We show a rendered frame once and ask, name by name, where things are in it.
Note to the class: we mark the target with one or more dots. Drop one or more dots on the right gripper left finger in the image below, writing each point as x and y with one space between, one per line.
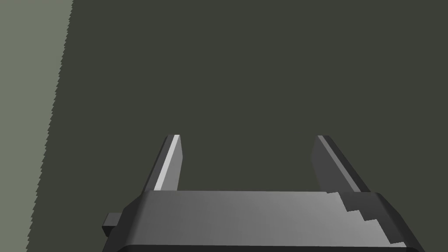
168 168

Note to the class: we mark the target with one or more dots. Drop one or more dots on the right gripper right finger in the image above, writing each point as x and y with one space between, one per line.
333 168

